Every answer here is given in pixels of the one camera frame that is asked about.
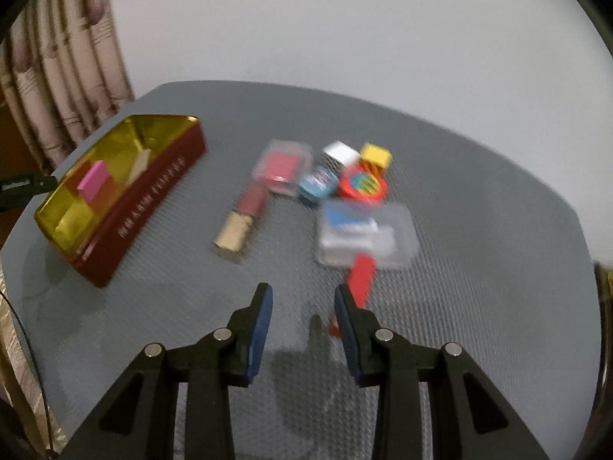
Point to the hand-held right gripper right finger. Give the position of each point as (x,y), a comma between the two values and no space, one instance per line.
(346,330)

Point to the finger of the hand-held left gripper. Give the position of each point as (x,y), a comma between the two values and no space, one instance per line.
(44,183)

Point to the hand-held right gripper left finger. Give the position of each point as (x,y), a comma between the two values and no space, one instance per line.
(261,326)

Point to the clear box with blue label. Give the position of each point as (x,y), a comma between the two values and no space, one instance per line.
(354,230)

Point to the gold metal tray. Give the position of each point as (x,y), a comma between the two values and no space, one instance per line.
(143,201)

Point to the blue dog-print tin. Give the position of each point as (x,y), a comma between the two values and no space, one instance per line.
(316,184)

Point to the clear compact with pink insert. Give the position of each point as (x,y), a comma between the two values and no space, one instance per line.
(282,165)

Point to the brown wooden cabinet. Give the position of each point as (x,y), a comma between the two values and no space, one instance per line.
(9,143)

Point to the pink eraser block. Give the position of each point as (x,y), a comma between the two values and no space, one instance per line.
(96,184)

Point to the gold and red lipstick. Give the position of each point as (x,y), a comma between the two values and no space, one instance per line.
(234,232)

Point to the beige patterned curtain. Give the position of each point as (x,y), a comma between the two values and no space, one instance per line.
(57,57)

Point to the grey textured table mat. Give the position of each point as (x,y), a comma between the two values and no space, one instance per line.
(479,249)

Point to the white patterned cube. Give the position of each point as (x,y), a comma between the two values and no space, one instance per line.
(341,152)

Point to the yellow cube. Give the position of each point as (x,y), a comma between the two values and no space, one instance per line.
(376,154)

